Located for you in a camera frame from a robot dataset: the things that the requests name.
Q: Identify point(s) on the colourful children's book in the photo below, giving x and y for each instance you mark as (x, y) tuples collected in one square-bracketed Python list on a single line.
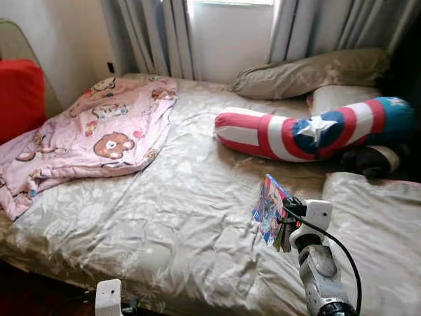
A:
[(270, 207)]

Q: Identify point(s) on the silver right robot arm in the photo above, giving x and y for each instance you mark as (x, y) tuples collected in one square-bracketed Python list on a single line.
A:
[(319, 270)]

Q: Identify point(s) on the folded beige duvet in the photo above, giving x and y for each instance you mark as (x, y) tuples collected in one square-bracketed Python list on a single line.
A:
[(381, 230)]

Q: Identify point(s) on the beige floral bedspread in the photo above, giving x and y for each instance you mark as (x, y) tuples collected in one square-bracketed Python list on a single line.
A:
[(197, 197)]

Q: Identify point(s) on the star shield bolster pillow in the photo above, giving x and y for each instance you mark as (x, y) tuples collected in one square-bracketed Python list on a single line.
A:
[(316, 131)]

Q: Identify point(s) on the black stuffed toy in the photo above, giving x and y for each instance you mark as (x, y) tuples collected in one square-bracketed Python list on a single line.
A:
[(368, 161)]

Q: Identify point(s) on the white pillow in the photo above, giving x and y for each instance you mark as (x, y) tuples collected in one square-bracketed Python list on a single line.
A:
[(342, 99)]

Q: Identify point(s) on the beige pillow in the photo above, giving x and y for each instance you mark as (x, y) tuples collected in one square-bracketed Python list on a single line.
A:
[(309, 72)]

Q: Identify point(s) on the dark wardrobe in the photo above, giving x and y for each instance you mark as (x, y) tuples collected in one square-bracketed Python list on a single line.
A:
[(411, 79)]

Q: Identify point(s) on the pink bear print blanket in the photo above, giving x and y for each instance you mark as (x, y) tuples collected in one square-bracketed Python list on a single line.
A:
[(79, 131)]

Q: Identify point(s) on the bright window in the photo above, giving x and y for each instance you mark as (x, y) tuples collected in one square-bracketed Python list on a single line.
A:
[(230, 2)]

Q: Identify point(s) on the large red cushion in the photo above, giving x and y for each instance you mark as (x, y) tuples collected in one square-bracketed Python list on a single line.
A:
[(20, 99)]

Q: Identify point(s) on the beige curved headboard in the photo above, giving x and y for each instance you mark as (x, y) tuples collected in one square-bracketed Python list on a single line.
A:
[(16, 39)]

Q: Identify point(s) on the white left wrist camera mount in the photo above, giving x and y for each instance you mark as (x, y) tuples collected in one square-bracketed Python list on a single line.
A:
[(108, 297)]

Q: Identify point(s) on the dark wall outlet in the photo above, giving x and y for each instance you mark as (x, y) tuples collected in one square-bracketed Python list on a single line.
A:
[(110, 68)]

